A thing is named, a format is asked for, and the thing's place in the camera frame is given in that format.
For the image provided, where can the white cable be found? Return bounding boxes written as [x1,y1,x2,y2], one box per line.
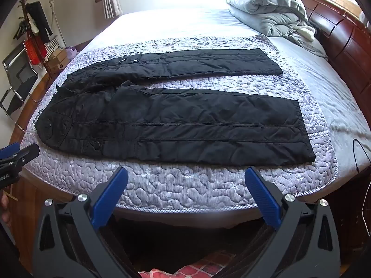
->
[359,180,371,238]

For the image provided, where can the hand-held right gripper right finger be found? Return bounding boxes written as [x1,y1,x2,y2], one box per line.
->
[229,166,341,278]

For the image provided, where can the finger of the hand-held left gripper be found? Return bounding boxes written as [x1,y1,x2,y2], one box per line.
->
[0,143,40,169]

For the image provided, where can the red bag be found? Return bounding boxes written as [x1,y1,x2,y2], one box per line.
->
[24,35,47,65]

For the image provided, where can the lavender quilted bedspread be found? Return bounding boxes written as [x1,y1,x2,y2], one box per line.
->
[22,33,338,212]

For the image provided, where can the bed with grey sheet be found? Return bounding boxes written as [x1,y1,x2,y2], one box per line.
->
[17,6,371,238]

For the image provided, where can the red plaid cloth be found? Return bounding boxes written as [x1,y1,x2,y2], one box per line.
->
[138,252,247,278]

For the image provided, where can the white fluffy cloth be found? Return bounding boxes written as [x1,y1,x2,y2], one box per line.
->
[296,25,317,43]

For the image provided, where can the black cable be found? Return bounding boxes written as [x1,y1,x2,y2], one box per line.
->
[352,139,369,173]

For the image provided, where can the cardboard box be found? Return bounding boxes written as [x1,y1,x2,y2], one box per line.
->
[46,49,70,75]

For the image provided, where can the folded grey duvet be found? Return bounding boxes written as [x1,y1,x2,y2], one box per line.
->
[222,0,329,61]

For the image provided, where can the dark wooden headboard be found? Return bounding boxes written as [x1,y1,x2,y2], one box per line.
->
[293,0,371,99]

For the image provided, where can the metal framed black chair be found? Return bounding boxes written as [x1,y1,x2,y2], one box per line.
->
[0,42,40,114]

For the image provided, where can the black pants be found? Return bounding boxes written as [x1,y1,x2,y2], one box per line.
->
[35,48,316,167]

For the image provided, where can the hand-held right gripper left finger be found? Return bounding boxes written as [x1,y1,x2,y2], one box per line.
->
[31,166,145,278]

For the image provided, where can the person's left hand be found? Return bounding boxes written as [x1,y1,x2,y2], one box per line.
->
[0,194,13,230]

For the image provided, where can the black hanging clothes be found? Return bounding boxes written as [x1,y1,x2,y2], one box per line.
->
[27,1,54,44]

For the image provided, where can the wooden coat rack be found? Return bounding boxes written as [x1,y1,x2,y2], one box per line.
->
[13,0,54,74]

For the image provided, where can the white wall pipe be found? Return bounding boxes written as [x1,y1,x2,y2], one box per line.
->
[50,0,63,47]

